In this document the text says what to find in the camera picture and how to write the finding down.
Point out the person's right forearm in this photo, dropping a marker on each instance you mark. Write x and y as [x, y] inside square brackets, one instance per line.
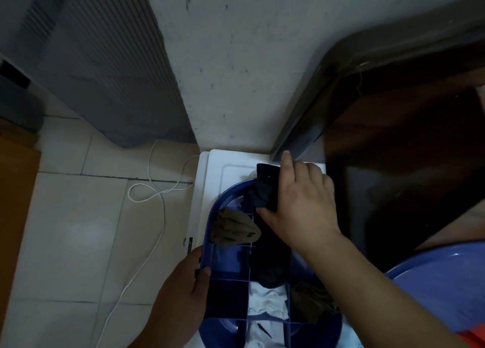
[379, 298]

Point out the red cloth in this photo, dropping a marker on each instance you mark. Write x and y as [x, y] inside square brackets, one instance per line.
[473, 339]

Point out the white sock with black mark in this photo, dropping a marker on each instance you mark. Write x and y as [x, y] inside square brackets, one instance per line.
[265, 334]

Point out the person's left hand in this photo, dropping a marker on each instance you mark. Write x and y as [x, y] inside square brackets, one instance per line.
[176, 302]

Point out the blue plastic basin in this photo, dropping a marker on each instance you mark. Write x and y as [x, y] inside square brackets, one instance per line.
[443, 279]

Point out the person's right thumb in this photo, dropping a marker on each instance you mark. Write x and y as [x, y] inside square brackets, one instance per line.
[269, 219]

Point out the dark brown sock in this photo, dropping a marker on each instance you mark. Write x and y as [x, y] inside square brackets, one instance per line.
[310, 302]

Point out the person's right middle finger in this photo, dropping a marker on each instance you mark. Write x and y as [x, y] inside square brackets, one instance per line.
[303, 173]

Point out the person's left forearm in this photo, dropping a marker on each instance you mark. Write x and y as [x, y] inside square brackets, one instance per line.
[159, 336]

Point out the person's left thumb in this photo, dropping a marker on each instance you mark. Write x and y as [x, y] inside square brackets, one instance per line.
[202, 283]

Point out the olive brown sock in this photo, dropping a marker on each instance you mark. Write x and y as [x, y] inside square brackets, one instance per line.
[233, 228]

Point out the brown wooden door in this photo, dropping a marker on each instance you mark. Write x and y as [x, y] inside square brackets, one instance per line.
[15, 207]

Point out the blue divided sock organizer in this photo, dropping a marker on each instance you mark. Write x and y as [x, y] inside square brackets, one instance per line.
[227, 275]

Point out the plain white sock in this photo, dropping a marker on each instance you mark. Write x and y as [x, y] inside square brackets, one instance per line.
[267, 302]

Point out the dark wooden furniture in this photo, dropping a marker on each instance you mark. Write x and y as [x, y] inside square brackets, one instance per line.
[398, 131]

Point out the grey ribbed tower appliance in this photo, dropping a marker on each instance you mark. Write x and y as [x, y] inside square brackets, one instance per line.
[106, 56]

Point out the person's right little finger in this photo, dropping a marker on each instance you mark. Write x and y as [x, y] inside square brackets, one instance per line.
[328, 186]

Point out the dark grey box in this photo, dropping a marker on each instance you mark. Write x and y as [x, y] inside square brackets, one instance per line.
[19, 105]

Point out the person's right hand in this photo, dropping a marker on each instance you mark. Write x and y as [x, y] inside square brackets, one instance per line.
[307, 211]

